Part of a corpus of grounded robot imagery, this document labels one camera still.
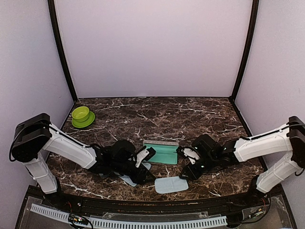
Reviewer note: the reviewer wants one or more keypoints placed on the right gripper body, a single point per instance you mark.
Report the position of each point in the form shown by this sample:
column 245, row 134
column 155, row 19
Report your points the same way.
column 209, row 163

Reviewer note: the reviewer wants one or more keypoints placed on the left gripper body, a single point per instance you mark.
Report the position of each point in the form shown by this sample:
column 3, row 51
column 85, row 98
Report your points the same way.
column 137, row 178

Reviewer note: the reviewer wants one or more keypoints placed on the blue cleaning cloth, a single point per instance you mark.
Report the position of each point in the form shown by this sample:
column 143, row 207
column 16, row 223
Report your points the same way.
column 127, row 179
column 170, row 185

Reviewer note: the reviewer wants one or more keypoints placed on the light grey glasses case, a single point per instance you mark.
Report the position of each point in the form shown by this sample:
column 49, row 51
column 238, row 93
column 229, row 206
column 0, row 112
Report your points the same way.
column 165, row 152

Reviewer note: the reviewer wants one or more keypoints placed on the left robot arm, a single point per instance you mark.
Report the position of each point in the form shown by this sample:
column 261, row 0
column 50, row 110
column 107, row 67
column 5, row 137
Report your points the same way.
column 38, row 133

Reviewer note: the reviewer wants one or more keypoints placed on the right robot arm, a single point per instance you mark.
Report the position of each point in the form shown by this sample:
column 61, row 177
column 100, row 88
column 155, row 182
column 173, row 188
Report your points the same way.
column 206, row 155

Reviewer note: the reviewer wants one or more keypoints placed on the dark grey glasses case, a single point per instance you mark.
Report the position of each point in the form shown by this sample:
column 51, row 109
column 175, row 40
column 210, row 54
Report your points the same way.
column 103, row 176

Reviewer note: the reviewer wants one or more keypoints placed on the green bowl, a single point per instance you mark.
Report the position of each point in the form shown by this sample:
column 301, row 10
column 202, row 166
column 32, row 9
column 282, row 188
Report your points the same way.
column 82, row 117

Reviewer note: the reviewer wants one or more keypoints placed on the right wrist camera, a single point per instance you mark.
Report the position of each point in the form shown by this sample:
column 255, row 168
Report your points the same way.
column 189, row 153

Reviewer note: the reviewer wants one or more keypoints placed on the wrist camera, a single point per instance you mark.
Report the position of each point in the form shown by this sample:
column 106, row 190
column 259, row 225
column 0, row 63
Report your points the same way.
column 189, row 153
column 144, row 154

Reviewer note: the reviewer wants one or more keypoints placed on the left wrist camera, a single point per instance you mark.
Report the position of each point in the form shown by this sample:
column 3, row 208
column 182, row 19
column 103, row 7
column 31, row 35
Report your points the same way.
column 144, row 154

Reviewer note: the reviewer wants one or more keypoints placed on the black front rail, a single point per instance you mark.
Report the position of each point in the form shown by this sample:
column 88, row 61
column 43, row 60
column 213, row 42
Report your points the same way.
column 97, row 206

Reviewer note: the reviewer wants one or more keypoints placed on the white cable duct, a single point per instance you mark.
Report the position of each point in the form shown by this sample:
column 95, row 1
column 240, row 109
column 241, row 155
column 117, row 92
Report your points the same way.
column 92, row 222

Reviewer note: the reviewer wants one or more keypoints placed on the right black frame post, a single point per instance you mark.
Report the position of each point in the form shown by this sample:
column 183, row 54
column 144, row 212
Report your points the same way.
column 246, row 52

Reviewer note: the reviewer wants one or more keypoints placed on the black frame post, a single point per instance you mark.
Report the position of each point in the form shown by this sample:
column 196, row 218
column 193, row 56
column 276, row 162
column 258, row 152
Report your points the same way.
column 60, row 49
column 246, row 52

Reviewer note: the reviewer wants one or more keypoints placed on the left black frame post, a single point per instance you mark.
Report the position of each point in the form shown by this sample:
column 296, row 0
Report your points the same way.
column 60, row 49

